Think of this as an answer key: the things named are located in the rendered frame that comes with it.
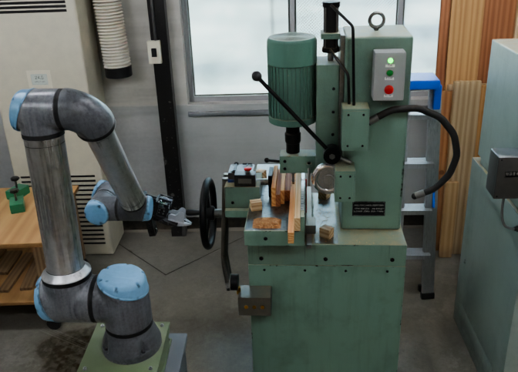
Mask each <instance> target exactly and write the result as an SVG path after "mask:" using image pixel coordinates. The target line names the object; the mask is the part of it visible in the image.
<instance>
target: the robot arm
mask: <svg viewBox="0 0 518 372"><path fill-rule="evenodd" d="M9 122H10V124H11V126H12V128H13V129H14V130H16V131H18V132H20V131H21V134H22V140H23V141H24V146H25V154H26V158H27V163H28V167H29V175H30V180H31V184H32V192H33V196H34V201H35V209H36V213H37V218H38V222H39V230H40V235H41V239H42V247H43V252H44V257H45V264H46V268H45V269H44V270H43V271H42V275H41V276H40V277H39V278H38V280H37V282H36V288H35V290H34V304H35V308H36V312H37V314H38V315H39V316H40V317H41V318H42V319H43V320H46V321H52V322H56V323H60V322H65V323H104V324H105V328H106V330H105V333H104V337H103V342H102V348H103V354H104V356H105V357H106V359H107V360H109V361H111V362H113V363H115V364H122V365H129V364H138V363H140V362H143V361H145V360H147V359H149V358H151V357H152V356H153V355H154V354H155V353H156V352H157V351H158V350H159V349H160V346H161V343H162V337H161V332H160V329H159V328H158V326H157V325H156V324H155V322H154V321H153V315H152V309H151V302H150V292H149V284H148V282H147V279H146V274H145V273H144V272H143V270H141V269H140V268H139V267H138V266H135V265H132V264H129V265H127V264H126V263H118V264H114V265H111V266H108V267H107V268H106V269H103V270H101V271H100V273H99V274H93V273H92V267H91V265H90V264H89V263H88V262H86V261H85V260H83V255H82V246H81V240H80V235H79V226H78V220H77V215H76V206H75V200H74V195H73V190H72V180H71V176H70V170H69V161H68V156H67V150H66V141H65V130H69V131H72V132H75V133H76V134H77V136H78V137H79V138H80V139H81V140H83V141H85V142H88V144H89V147H90V149H91V150H92V152H93V154H94V156H95V157H96V160H97V161H98V163H99V165H100V167H101V169H102V171H103V172H104V174H105V176H106V178H107V179H108V181H107V180H100V181H99V182H98V183H97V184H96V185H95V187H94V189H93V192H92V199H91V200H90V201H89V202H88V203H87V204H86V207H85V209H84V213H85V217H86V218H87V220H88V221H89V222H90V223H91V224H94V225H97V226H99V225H103V224H104V223H106V222H107V221H142V222H143V221H146V226H147V230H148V234H149V236H155V235H156V234H157V232H158V229H157V226H156V221H157V222H158V223H162V224H164V225H167V226H190V225H191V224H192V223H191V222H190V221H189V220H188V219H186V209H185V208H183V207H181V208H180V209H179V210H174V209H172V210H170V207H171V206H172V200H173V197H169V196H165V195H163V194H159V195H158V196H157V197H156V196H151V195H149V194H147V191H142V190H141V188H140V185H139V183H138V181H137V179H136V176H135V174H134V172H133V170H132V168H131V165H130V163H129V161H128V159H127V157H126V154H125V153H124V151H123V147H122V146H121V144H120V142H119V139H118V137H117V135H116V133H115V130H114V129H115V127H116V120H115V118H114V115H113V113H112V112H111V110H110V109H109V108H108V106H106V105H105V104H104V103H103V102H101V101H100V100H99V99H97V98H96V97H94V96H92V95H90V94H88V93H86V92H83V91H80V90H77V89H71V88H64V89H36V88H31V89H21V90H18V91H17V93H16V94H14V95H13V97H12V101H11V103H10V106H9ZM167 197H169V198H167Z"/></svg>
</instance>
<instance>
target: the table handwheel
mask: <svg viewBox="0 0 518 372"><path fill-rule="evenodd" d="M209 192H210V197H209ZM221 210H222V209H218V208H217V194H216V188H215V185H214V181H213V180H212V179H211V178H210V177H207V178H206V179H205V180H204V181H203V185H202V188H201V192H200V209H199V221H200V238H201V242H202V244H203V247H204V249H206V250H210V249H211V248H212V247H213V245H214V241H215V236H216V230H217V218H222V216H221V215H222V214H221V213H222V211H221ZM209 227H210V232H209ZM208 233H209V236H208Z"/></svg>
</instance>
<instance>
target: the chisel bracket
mask: <svg viewBox="0 0 518 372"><path fill-rule="evenodd" d="M307 162H311V171H310V173H313V171H314V169H315V168H316V154H315V149H300V152H299V153H297V154H289V153H287V152H286V150H281V151H280V173H291V174H295V173H308V168H306V163H307Z"/></svg>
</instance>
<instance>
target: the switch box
mask: <svg viewBox="0 0 518 372"><path fill-rule="evenodd" d="M388 58H393V59H394V62H393V63H392V64H389V63H388V62H387V60H388ZM405 63H406V52H405V50H404V49H374V50H373V61H372V99H373V101H395V100H403V96H404V85H405ZM385 65H395V67H385ZM388 69H392V70H393V72H394V73H393V75H392V76H387V75H386V71H387V70H388ZM385 77H394V80H385ZM387 85H391V86H392V87H393V89H394V91H393V93H392V94H386V93H385V87H386V86H387ZM384 95H393V97H384Z"/></svg>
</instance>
